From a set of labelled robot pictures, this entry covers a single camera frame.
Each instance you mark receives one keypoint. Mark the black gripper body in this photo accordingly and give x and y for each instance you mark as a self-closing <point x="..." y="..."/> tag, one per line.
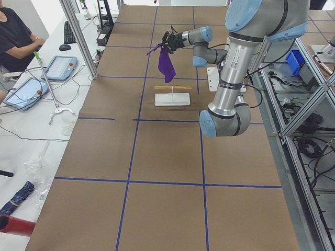
<point x="176" y="39"/>

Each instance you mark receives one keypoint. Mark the purple towel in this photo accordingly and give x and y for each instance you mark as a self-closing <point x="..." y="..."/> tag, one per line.
<point x="165" y="65"/>

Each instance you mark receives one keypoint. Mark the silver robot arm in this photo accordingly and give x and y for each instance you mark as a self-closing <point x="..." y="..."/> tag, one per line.
<point x="248" y="24"/>
<point x="197" y="38"/>

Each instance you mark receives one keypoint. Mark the white towel rack with wooden bars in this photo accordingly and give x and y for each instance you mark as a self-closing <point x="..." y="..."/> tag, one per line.
<point x="173" y="98"/>

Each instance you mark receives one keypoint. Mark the black keyboard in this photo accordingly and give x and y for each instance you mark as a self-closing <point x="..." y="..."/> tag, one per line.
<point x="68" y="34"/>

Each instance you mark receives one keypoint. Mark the black computer mouse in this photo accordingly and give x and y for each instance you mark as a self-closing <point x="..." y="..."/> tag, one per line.
<point x="64" y="47"/>

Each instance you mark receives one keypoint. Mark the blue teach pendant far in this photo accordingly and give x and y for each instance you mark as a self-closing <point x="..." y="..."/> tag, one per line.
<point x="61" y="67"/>

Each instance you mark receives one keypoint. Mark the blue teach pendant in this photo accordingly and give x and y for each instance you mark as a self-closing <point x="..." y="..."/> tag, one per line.
<point x="27" y="94"/>
<point x="61" y="67"/>

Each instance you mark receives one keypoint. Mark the blue plastic bin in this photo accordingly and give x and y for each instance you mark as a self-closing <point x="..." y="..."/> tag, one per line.
<point x="295" y="61"/>

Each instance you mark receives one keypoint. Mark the blue teach pendant near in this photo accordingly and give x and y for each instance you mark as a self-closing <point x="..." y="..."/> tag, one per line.
<point x="27" y="94"/>

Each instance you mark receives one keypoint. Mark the seated person black shirt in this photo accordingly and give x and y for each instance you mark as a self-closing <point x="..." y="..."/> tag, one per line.
<point x="18" y="43"/>

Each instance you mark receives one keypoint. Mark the folded blue plaid umbrella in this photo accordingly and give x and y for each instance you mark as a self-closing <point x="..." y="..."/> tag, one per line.
<point x="18" y="198"/>

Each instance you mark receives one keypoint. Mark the red cylinder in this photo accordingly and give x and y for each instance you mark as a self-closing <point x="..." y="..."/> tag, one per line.
<point x="16" y="226"/>

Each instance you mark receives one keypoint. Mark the aluminium frame post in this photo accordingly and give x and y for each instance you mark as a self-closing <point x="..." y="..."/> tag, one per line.
<point x="75" y="26"/>

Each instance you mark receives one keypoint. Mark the grabber stick green handle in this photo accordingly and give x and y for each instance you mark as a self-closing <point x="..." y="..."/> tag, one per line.
<point x="58" y="109"/>

